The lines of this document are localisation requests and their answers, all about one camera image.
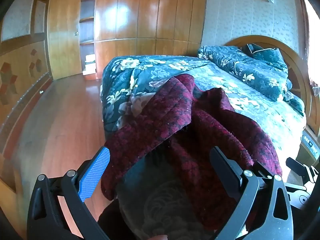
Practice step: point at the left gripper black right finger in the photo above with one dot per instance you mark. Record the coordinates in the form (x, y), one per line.
(269, 195)

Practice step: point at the wooden curved headboard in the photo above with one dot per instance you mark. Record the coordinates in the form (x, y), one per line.
(298, 74)

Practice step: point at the teal floral bed blanket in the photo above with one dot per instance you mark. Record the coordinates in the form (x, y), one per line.
(149, 198)

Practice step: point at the open wooden shelf unit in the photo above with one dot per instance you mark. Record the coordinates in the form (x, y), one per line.
(86, 37)

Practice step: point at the dark teal pillow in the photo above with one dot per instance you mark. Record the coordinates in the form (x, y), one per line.
(270, 56)

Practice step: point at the wooden wardrobe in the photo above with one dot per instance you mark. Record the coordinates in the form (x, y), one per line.
(146, 27)

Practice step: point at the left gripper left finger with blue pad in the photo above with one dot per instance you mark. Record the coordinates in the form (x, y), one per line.
(45, 216)

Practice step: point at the dark red knitted garment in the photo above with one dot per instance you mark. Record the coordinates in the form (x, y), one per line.
(183, 123)

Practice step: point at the folded teal floral quilt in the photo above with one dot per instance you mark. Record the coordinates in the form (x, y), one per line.
(271, 82)

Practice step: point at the bedside control panel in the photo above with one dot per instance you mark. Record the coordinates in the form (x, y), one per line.
(310, 145)

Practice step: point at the wooden door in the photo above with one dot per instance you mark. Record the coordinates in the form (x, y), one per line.
(63, 38)

